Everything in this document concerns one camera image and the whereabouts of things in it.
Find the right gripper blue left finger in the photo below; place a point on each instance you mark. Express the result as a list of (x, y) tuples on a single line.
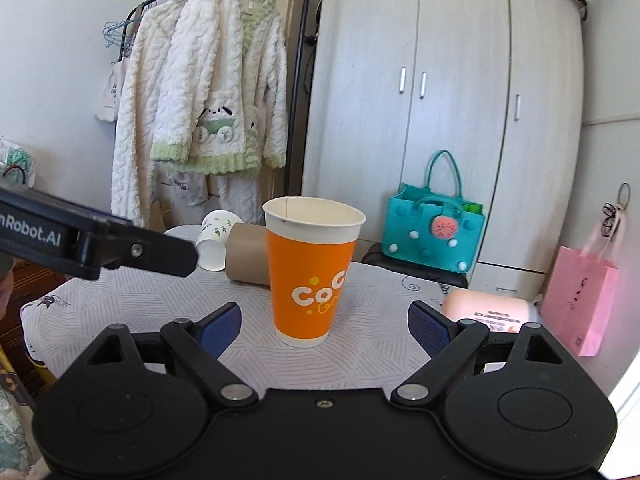
[(193, 352)]

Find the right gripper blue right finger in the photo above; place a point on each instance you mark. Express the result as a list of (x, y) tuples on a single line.
[(451, 346)]

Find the orange paper cup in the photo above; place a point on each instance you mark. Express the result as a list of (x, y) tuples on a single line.
[(310, 244)]

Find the white green-print paper cup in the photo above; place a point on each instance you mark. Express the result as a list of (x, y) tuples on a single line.
[(213, 238)]

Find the pink plastic bottle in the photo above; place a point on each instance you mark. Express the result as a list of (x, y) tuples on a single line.
[(500, 313)]

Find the white fluffy plain robe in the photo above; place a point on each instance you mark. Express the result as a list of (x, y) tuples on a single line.
[(133, 173)]

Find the white patterned tablecloth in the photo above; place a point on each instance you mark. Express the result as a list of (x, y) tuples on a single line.
[(369, 345)]

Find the brown cardboard tube can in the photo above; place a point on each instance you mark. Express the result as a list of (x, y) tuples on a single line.
[(246, 255)]

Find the black stool under handbag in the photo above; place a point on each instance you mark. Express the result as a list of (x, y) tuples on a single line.
[(376, 258)]

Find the teal felt handbag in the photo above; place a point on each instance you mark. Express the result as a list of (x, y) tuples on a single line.
[(431, 229)]

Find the pink paper gift bag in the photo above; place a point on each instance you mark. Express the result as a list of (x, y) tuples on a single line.
[(579, 298)]

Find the white fluffy green-trim robe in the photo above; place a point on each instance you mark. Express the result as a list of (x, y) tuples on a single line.
[(222, 102)]

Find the black clothes rack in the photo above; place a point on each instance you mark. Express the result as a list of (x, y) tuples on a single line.
[(299, 18)]

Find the grey wooden wardrobe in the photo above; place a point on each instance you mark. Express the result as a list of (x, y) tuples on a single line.
[(481, 96)]

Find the black wall hook with cords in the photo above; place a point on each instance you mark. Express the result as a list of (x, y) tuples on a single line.
[(613, 212)]

